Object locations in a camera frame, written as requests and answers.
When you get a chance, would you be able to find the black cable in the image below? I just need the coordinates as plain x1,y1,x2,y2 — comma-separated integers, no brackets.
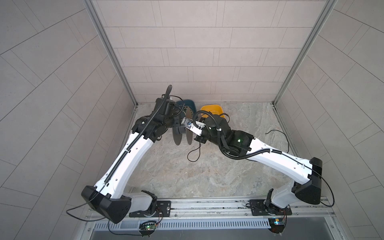
186,128,291,163

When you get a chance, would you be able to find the aluminium mounting rail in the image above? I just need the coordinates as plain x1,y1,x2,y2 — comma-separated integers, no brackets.
83,196,335,223

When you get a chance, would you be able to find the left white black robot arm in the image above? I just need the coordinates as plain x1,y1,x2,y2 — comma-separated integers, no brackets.
81,85,180,224

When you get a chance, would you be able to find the circuit board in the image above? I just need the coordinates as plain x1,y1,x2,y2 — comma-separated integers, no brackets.
268,218,286,234
139,221,158,231

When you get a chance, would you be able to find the dark grey cable spool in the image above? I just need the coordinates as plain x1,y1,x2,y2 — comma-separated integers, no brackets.
172,106,193,146

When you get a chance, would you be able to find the left circuit board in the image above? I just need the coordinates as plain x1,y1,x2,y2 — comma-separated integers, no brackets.
139,221,158,231

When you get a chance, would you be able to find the teal plastic bin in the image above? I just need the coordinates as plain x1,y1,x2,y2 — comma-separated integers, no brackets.
177,100,197,117

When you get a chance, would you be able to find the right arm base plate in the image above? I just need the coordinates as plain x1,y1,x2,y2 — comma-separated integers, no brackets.
246,200,292,216

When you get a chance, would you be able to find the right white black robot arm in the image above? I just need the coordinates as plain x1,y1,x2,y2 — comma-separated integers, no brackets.
183,110,326,215

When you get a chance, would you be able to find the yellow plastic bin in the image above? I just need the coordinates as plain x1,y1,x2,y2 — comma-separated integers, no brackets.
201,105,225,118

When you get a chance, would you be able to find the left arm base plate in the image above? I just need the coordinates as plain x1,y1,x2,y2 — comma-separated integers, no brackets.
129,201,172,218

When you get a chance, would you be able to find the right circuit board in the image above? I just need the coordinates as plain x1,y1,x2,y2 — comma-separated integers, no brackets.
268,218,286,234

